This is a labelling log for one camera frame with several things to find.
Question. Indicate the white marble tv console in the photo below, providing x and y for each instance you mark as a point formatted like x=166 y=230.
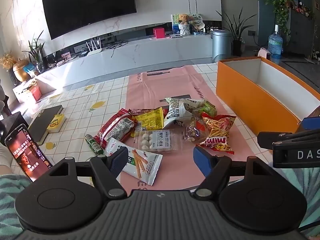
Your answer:
x=140 y=55

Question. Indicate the small pink heater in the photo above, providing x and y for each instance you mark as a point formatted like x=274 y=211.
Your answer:
x=264 y=53

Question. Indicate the dark side furniture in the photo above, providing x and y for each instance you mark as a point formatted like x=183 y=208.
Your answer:
x=12 y=127

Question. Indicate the white snack bag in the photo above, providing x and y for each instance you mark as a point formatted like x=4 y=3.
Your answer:
x=175 y=111

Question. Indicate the black television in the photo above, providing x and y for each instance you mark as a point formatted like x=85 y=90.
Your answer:
x=87 y=5

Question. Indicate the long red snack packet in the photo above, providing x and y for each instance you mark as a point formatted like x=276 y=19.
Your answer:
x=142 y=111

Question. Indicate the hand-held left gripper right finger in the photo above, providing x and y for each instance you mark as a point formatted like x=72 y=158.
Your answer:
x=201 y=160

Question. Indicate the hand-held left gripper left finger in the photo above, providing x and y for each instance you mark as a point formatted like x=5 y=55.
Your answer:
x=120 y=159

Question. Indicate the brown teddy bear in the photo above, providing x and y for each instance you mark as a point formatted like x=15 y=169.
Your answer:
x=182 y=18

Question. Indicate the gold vase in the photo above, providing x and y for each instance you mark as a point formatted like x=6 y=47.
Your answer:
x=20 y=71

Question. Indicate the small photo frame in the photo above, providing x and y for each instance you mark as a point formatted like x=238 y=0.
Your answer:
x=66 y=55

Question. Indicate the cardboard box with red side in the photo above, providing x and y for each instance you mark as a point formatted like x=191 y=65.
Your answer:
x=30 y=92

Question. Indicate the green candy tube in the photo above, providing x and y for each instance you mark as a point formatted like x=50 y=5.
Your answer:
x=92 y=143

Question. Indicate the trailing ivy plant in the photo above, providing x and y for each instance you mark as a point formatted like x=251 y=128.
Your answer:
x=281 y=7

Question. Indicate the small brown snack packet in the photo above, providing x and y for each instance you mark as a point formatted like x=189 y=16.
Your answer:
x=192 y=132

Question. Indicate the white router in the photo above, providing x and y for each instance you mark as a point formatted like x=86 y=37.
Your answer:
x=91 y=51

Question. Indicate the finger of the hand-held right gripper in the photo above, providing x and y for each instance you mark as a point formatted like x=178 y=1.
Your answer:
x=310 y=123
x=275 y=140

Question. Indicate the pink box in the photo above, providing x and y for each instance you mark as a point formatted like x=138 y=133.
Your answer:
x=159 y=33

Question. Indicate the smartphone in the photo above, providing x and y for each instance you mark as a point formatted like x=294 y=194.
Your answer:
x=26 y=152

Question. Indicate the yellow dried flowers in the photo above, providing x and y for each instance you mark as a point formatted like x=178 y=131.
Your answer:
x=7 y=61

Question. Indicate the red yellow crisp bag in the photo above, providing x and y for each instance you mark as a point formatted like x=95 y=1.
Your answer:
x=221 y=132

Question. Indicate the white stick snack packet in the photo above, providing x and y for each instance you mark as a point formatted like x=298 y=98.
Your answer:
x=146 y=163

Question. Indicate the blue water jug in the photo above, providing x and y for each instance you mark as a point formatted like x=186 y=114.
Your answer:
x=275 y=46

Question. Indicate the round decorative fan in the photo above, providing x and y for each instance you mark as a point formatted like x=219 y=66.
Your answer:
x=196 y=21

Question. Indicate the yellow snack packet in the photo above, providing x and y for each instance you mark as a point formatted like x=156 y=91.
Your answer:
x=150 y=120

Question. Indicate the row of small bottles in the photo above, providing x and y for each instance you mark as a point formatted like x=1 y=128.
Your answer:
x=301 y=6

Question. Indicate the dark grey cabinet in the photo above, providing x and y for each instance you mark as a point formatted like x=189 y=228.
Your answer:
x=300 y=32

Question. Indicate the potted long leaf plant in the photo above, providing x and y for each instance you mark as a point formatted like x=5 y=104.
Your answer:
x=236 y=35

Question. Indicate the silver trash can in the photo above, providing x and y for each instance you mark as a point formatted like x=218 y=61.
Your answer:
x=221 y=46

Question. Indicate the pink table mat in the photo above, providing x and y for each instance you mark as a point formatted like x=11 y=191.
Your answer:
x=162 y=85

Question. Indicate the orange cardboard box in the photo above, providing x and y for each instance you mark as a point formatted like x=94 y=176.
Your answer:
x=250 y=105

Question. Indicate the blue picture board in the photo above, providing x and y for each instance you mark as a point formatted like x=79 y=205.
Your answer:
x=174 y=23

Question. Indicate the green orchid plant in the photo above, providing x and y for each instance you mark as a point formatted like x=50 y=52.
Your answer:
x=35 y=52

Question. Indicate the yellow tissue packet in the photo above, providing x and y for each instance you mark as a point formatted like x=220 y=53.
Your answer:
x=56 y=123

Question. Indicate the green snack packet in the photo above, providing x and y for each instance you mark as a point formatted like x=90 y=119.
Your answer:
x=208 y=108

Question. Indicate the large red snack packet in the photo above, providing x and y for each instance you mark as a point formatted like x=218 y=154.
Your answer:
x=112 y=130

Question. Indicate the clear packet of white candies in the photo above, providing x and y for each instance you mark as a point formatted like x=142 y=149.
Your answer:
x=161 y=140

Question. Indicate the dark hardcover book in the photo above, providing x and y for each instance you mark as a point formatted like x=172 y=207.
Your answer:
x=42 y=123

